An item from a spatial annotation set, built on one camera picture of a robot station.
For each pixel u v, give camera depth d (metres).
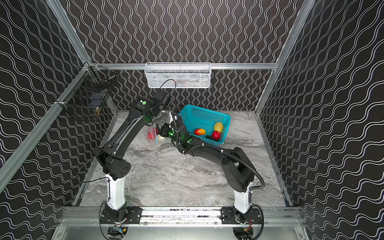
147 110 0.53
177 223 0.73
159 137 0.84
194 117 1.14
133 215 0.75
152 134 0.90
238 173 0.48
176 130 0.62
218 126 1.06
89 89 0.97
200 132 1.03
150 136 0.94
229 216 0.75
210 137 1.01
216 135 1.00
